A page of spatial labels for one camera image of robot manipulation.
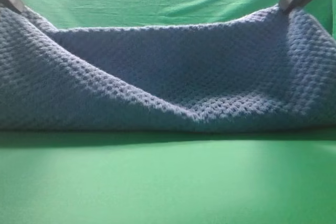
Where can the blue waffle-weave towel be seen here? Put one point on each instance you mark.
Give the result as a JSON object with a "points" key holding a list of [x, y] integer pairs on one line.
{"points": [[264, 71]]}

